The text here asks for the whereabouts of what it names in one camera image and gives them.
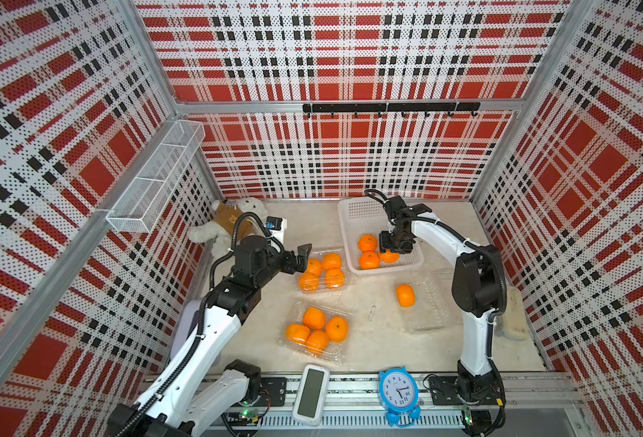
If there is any purple white speaker box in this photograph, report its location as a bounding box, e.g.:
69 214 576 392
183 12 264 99
170 299 202 361

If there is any orange four container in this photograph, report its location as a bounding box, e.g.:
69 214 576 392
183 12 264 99
395 284 416 308

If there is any orange two container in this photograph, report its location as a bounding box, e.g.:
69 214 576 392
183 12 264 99
359 251 382 271

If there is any white plastic basket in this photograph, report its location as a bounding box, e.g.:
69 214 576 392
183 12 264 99
337 197 425 276

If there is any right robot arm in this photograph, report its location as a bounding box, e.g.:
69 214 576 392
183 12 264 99
364 189 507 405

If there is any clear clamshell container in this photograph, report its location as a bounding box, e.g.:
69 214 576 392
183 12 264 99
295 248 354 294
392 272 460 333
277 300 354 366

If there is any orange three container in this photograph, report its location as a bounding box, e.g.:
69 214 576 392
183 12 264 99
378 251 400 264

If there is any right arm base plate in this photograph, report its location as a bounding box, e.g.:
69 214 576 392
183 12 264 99
423 373 500 407

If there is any white teddy bear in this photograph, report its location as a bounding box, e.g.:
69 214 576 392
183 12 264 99
187 198 268 260

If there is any black hook rail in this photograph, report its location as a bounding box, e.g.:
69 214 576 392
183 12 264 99
301 101 482 116

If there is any white wire wall shelf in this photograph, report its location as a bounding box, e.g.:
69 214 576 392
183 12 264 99
107 120 204 234

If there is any orange one container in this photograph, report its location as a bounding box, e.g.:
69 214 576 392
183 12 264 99
357 234 378 252

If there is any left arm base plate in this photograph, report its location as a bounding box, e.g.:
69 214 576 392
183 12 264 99
257 377 288 407

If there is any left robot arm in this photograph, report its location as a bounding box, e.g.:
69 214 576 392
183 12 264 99
108 212 312 436

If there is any blue alarm clock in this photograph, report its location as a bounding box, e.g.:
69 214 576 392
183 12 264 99
377 367 421 428

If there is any white digital timer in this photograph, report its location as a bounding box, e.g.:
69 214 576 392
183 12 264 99
292 365 331 426

